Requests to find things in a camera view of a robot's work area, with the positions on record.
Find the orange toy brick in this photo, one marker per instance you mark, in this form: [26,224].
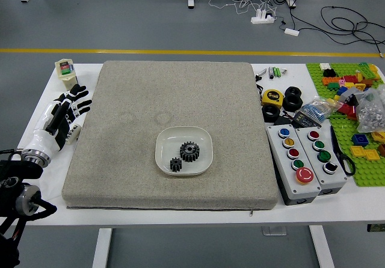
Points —
[330,80]

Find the metal table bracket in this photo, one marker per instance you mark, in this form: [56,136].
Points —
[273,230]

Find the white toy brick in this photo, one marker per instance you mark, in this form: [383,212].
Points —
[325,66]

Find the big black gear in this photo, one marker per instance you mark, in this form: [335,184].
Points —
[192,155]

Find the white square plate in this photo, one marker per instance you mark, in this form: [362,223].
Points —
[168,141]

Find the green battery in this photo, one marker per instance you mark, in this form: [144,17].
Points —
[279,71]
[275,71]

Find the white power strip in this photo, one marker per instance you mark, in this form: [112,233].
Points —
[262,18]

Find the yellow flat toy brick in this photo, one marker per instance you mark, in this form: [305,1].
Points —
[371,154]
[357,151]

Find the green toy brick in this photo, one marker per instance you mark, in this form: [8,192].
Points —
[332,86]

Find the clear bag of blue parts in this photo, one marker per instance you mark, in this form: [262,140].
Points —
[316,110]

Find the white black battery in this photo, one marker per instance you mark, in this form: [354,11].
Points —
[270,72]

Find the white power adapter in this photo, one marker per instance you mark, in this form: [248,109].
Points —
[291,32]

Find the white table leg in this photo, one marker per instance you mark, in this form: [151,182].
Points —
[101,247]
[322,247]

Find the grey five-button control box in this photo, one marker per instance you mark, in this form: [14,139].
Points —
[293,160]

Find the black toy brick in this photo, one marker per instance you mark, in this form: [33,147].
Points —
[329,73]

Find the white tube with writing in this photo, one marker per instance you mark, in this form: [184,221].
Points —
[75,132]

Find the black rubber tyre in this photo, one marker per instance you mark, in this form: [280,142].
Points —
[297,90]
[293,103]
[270,113]

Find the beige switch box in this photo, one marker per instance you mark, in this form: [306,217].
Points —
[66,72]

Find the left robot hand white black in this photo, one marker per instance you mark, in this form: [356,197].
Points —
[42,138]

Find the black flat plastic piece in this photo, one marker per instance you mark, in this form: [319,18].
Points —
[283,120]

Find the blue toy brick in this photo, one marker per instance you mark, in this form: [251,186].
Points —
[360,139]

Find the yellow tape measure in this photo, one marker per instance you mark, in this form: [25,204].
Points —
[272,97]

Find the small black gear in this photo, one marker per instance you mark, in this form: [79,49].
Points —
[175,165]

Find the clear bag of silver nuts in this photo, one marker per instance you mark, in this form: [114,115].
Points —
[371,114]

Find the green brick baseplate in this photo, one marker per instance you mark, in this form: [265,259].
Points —
[343,135]

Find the grey-brown cushion mat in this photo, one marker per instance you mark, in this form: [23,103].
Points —
[180,93]

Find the black scissors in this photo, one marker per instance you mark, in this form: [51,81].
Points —
[338,151]

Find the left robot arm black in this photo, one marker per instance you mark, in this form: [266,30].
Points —
[18,187]

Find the black display module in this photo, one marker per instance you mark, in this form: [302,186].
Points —
[306,120]

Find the grey four-button control box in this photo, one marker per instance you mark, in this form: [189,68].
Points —
[323,157]

